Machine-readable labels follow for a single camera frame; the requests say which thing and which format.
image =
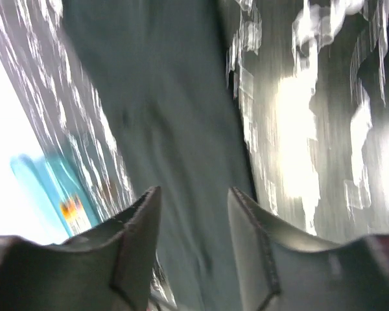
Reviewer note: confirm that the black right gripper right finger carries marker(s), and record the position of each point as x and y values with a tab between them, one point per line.
280	267

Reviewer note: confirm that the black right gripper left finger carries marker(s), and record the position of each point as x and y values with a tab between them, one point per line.
108	267

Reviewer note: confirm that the black t shirt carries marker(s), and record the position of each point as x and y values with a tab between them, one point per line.
159	70

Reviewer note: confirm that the blue transparent plastic bin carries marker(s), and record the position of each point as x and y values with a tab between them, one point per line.
57	193

